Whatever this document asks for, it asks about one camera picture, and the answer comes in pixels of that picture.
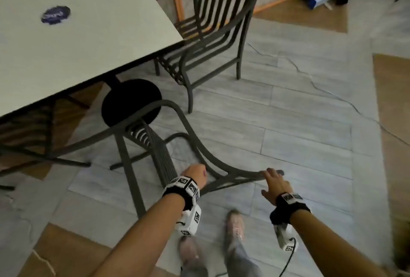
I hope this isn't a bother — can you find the person's left hand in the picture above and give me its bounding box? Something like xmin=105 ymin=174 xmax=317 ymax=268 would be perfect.
xmin=184 ymin=164 xmax=209 ymax=188

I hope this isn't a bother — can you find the person's right hand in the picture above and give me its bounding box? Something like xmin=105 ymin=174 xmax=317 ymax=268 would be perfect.
xmin=261 ymin=168 xmax=294 ymax=206

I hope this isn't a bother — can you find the dark metal slatted chair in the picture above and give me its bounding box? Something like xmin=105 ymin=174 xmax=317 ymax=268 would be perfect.
xmin=0 ymin=94 xmax=92 ymax=191
xmin=48 ymin=99 xmax=285 ymax=220
xmin=153 ymin=0 xmax=277 ymax=114

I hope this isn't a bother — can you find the person's right forearm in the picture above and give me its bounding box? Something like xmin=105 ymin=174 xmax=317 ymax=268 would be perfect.
xmin=289 ymin=210 xmax=391 ymax=277

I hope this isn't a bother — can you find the person's left forearm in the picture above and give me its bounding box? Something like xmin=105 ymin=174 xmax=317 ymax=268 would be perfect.
xmin=91 ymin=193 xmax=187 ymax=277

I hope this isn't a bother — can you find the black marker wrist band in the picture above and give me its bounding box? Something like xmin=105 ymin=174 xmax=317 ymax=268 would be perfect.
xmin=270 ymin=192 xmax=311 ymax=225
xmin=162 ymin=176 xmax=201 ymax=212

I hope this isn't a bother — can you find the person's right shoe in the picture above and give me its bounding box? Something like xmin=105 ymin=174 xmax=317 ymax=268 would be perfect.
xmin=225 ymin=210 xmax=246 ymax=243

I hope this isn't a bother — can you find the person's shoe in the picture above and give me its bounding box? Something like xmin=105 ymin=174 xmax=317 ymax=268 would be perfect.
xmin=225 ymin=210 xmax=246 ymax=243
xmin=179 ymin=236 xmax=201 ymax=268

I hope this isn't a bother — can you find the person's right grey trouser leg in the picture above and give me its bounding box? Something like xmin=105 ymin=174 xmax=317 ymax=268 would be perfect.
xmin=224 ymin=238 xmax=264 ymax=277

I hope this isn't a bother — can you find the person's grey trouser leg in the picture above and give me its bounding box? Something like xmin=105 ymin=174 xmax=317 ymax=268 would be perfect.
xmin=224 ymin=238 xmax=264 ymax=277
xmin=180 ymin=257 xmax=209 ymax=277

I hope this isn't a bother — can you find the person's left shoe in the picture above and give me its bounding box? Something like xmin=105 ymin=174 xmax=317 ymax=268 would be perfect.
xmin=179 ymin=236 xmax=201 ymax=268

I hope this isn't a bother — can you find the person's left grey trouser leg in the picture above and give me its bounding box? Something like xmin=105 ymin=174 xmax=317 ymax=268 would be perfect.
xmin=180 ymin=257 xmax=209 ymax=277

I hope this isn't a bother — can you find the black round table base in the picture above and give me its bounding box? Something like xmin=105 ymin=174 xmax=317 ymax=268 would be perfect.
xmin=101 ymin=75 xmax=163 ymax=127

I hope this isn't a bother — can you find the blue round sticker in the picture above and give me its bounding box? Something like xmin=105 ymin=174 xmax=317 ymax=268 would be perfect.
xmin=41 ymin=6 xmax=71 ymax=26

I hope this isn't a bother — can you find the black camera cable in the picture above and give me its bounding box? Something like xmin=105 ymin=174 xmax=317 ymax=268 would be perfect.
xmin=278 ymin=238 xmax=297 ymax=277

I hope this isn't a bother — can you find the thin white floor cable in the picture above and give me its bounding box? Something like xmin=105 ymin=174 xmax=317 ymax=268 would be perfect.
xmin=248 ymin=43 xmax=410 ymax=146

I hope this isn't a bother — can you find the white cord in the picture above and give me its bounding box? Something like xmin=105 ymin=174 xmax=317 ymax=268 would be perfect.
xmin=30 ymin=247 xmax=57 ymax=277

